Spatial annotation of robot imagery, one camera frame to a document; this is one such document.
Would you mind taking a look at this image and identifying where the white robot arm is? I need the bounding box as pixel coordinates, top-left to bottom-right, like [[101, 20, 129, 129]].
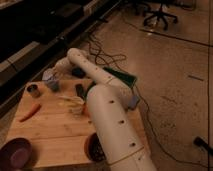
[[57, 48, 157, 171]]

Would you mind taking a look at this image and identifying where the dark rectangular block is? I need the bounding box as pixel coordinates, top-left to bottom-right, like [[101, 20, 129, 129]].
[[75, 84, 85, 99]]

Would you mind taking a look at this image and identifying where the small dark can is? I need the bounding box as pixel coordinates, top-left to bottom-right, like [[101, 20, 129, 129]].
[[27, 84, 41, 98]]

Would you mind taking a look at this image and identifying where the orange carrot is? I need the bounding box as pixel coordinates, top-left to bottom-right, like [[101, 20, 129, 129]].
[[19, 103, 41, 122]]

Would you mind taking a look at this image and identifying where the dark shelf unit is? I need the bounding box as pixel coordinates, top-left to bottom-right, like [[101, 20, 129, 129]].
[[0, 0, 119, 115]]

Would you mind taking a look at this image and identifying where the black office chair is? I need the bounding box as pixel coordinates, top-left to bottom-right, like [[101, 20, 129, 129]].
[[143, 0, 178, 30]]

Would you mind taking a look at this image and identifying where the purple bowl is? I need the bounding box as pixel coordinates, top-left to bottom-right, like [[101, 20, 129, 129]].
[[0, 138, 32, 171]]

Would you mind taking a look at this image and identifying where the black object on floor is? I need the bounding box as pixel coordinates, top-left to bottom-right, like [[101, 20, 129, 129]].
[[194, 137, 213, 156]]

